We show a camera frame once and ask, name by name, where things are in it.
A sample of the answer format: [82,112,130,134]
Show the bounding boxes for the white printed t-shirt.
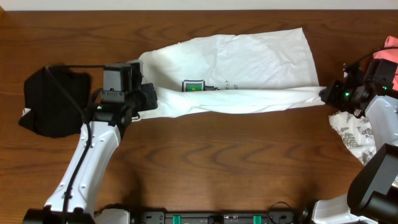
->
[140,28,321,119]

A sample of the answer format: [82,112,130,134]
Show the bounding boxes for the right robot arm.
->
[307,59,397,224]

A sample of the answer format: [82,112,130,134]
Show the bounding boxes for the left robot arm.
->
[23,60,158,224]

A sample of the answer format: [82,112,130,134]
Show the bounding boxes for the white fern-print garment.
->
[328,111,376,166]

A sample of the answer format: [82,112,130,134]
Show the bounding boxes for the pink garment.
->
[373,35,398,90]

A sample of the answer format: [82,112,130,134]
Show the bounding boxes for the folded black garment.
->
[19,68,91,138]

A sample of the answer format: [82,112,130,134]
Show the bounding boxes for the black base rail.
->
[130,202,312,224]

